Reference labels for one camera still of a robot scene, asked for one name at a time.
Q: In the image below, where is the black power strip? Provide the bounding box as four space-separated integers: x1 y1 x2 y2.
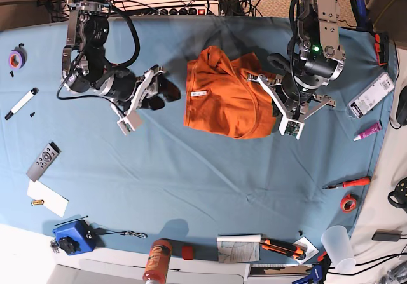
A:
147 7 208 16

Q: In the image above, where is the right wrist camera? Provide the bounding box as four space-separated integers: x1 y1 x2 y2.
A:
114 65 165 135

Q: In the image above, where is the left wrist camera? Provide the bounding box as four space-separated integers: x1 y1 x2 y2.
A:
247 74 336 140

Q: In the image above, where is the purple tape roll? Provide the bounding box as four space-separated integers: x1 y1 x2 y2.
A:
8 43 27 71

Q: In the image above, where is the small red block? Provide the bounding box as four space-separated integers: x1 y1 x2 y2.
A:
181 245 194 260

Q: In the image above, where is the grey remote control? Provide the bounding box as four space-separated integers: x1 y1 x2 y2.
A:
26 142 60 182

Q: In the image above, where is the purple glue tube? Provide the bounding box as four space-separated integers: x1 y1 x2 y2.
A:
353 121 382 142

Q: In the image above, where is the black white marker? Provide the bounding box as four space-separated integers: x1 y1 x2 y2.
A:
4 87 39 120

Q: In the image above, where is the orange black clamp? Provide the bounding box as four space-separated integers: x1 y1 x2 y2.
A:
375 32 389 69

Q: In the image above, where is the black power adapter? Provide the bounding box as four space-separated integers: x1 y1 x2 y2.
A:
371 229 402 242

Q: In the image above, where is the white paper card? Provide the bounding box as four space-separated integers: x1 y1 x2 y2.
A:
27 180 69 217

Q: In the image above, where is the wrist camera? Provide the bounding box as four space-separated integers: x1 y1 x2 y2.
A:
247 74 336 140
114 65 165 135

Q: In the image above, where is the clear plastic package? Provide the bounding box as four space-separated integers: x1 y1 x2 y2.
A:
347 72 395 118

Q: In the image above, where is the red handled screwdriver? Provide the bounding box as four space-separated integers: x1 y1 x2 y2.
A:
322 177 371 189

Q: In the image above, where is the blue plastic box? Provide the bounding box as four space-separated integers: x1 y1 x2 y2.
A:
53 220 96 255

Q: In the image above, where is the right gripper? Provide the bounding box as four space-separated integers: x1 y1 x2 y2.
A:
141 74 181 111

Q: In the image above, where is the metal carabiner lanyard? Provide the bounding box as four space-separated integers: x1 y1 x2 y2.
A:
95 229 148 240

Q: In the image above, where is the blue bar clamp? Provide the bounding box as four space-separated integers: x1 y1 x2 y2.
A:
293 252 331 284

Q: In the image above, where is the small white leaflet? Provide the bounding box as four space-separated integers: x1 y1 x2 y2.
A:
294 236 319 265

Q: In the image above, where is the orange drink bottle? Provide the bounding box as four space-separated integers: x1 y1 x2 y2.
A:
142 239 172 284

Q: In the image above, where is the orange t-shirt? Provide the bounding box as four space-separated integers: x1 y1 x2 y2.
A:
184 46 277 140

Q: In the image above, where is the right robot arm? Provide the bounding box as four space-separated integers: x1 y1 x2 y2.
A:
60 0 181 118

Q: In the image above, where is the small AA battery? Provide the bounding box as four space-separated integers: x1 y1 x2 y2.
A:
31 200 45 206

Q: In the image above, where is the folded paper booklet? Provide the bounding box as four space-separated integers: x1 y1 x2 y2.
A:
217 234 262 264

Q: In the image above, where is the red tape roll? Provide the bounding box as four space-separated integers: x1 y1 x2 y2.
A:
340 193 357 213

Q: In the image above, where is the blue table cloth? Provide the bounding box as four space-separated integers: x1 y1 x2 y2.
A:
1 23 392 260

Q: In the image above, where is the clear plastic cup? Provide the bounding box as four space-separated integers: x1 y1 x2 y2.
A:
321 225 356 273

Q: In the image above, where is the orange black utility knife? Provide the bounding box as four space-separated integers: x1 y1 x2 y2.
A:
260 239 306 260

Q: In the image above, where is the black cable tie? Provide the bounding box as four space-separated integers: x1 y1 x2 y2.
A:
54 215 88 226

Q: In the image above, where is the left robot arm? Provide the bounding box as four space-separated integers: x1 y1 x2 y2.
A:
267 0 346 112

